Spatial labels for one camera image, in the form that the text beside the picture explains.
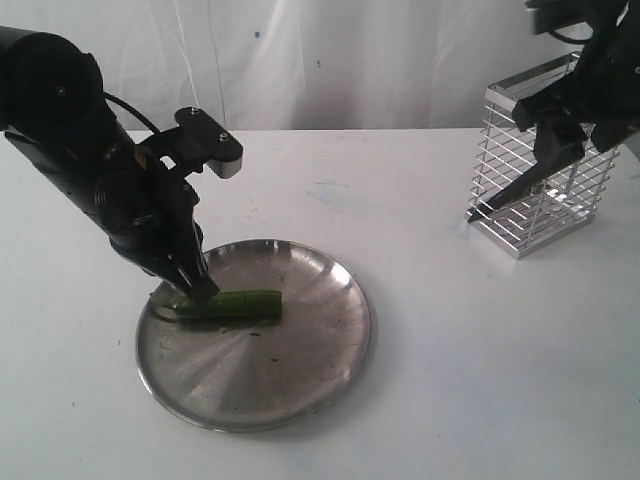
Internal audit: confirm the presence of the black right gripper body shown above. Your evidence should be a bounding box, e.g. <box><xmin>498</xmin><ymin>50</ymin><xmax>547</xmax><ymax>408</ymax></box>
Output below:
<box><xmin>512</xmin><ymin>29</ymin><xmax>639</xmax><ymax>152</ymax></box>

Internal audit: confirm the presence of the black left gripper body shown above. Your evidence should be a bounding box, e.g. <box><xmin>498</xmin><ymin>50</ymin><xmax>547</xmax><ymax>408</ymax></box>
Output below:
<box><xmin>94</xmin><ymin>171</ymin><xmax>199</xmax><ymax>276</ymax></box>

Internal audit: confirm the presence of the black handled knife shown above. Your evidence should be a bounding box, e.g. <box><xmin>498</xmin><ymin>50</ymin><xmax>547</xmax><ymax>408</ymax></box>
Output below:
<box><xmin>467</xmin><ymin>168</ymin><xmax>544</xmax><ymax>223</ymax></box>

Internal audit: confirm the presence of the green chili pepper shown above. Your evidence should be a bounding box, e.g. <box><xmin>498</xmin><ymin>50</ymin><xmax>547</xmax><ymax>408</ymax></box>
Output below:
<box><xmin>171</xmin><ymin>290</ymin><xmax>283</xmax><ymax>319</ymax></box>

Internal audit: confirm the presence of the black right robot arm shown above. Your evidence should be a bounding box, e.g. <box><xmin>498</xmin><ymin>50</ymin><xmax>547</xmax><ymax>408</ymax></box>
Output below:
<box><xmin>512</xmin><ymin>1</ymin><xmax>639</xmax><ymax>180</ymax></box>

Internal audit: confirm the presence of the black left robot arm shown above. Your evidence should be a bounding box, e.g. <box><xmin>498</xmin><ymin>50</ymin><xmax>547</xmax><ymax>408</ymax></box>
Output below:
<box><xmin>1</xmin><ymin>27</ymin><xmax>219</xmax><ymax>304</ymax></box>

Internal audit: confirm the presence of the round steel plate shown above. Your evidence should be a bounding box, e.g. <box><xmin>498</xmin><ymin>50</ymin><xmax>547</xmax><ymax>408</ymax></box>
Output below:
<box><xmin>135</xmin><ymin>239</ymin><xmax>375</xmax><ymax>433</ymax></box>

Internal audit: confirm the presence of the white backdrop curtain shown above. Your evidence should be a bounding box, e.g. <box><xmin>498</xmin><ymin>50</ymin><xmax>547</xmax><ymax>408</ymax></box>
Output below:
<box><xmin>1</xmin><ymin>0</ymin><xmax>590</xmax><ymax>130</ymax></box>

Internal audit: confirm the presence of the wire metal utensil holder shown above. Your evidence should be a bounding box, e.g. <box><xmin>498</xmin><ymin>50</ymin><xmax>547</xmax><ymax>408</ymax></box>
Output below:
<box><xmin>466</xmin><ymin>51</ymin><xmax>619</xmax><ymax>259</ymax></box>

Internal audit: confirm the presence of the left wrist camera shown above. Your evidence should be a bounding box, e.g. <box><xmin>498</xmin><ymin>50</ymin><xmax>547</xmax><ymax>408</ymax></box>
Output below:
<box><xmin>174</xmin><ymin>107</ymin><xmax>244</xmax><ymax>180</ymax></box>

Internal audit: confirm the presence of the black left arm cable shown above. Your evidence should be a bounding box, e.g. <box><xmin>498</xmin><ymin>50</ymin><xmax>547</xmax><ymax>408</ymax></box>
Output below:
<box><xmin>102</xmin><ymin>92</ymin><xmax>164</xmax><ymax>136</ymax></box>

